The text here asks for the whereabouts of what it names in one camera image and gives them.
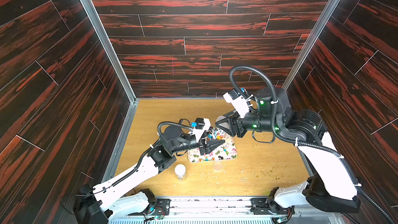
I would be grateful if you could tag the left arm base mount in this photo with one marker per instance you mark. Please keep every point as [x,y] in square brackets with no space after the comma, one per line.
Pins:
[160,208]

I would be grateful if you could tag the jar with white lid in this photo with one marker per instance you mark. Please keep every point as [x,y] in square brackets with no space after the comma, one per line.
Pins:
[181,172]

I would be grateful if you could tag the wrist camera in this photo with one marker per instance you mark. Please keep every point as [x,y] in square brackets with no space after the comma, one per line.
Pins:
[241,105]
[199,127]

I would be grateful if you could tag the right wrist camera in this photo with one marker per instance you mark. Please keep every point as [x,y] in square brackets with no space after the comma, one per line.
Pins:
[241,105]

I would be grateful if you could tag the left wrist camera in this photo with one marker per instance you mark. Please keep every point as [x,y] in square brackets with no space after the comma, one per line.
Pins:
[199,127]

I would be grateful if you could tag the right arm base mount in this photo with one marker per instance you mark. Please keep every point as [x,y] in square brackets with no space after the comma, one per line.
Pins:
[262,206]

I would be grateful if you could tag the clear candy jar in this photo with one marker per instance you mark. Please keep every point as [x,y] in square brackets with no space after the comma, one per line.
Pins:
[215,130]

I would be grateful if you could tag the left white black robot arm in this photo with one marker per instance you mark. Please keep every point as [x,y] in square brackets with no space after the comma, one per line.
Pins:
[105,202]

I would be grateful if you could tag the floral pattern tray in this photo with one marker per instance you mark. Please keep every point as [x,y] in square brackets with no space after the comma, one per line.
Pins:
[227,151]

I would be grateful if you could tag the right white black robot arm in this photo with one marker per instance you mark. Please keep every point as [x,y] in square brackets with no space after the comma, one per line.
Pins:
[330,189]

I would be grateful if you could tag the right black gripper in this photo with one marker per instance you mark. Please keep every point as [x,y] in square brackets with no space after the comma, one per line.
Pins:
[236,125]

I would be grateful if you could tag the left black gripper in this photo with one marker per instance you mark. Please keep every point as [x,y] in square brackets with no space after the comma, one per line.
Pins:
[202,146]

